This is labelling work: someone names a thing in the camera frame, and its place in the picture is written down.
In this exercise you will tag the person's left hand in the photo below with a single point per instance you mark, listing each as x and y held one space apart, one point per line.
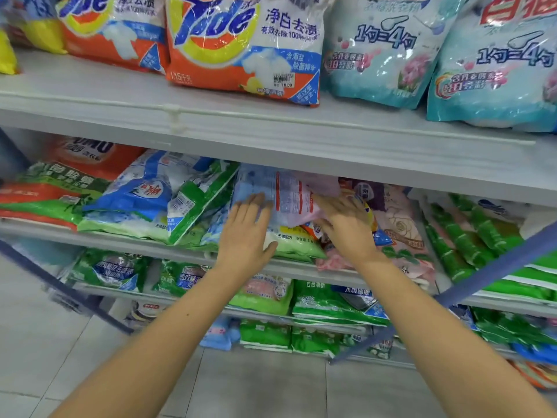
245 244

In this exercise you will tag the person's right hand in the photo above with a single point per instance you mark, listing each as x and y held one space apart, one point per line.
352 235

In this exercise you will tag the pale blue detergent bag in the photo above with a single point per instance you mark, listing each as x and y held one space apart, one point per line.
292 191

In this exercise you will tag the grey shelf with blue frame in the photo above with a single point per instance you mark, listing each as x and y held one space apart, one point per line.
305 139

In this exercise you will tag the stack of green bags below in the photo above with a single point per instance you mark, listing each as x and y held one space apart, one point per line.
487 248

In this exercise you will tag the large orange detergent bag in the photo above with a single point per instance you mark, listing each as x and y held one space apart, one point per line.
244 48
113 30

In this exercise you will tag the teal Baimao bag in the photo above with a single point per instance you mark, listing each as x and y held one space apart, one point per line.
496 74

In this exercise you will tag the plain blue detergent bag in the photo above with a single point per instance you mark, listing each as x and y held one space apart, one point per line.
535 352

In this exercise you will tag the small orange detergent bag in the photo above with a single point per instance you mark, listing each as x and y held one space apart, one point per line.
39 26

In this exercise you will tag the person's left forearm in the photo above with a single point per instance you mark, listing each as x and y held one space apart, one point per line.
148 352

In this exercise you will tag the person's right forearm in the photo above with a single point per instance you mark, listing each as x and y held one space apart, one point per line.
452 344

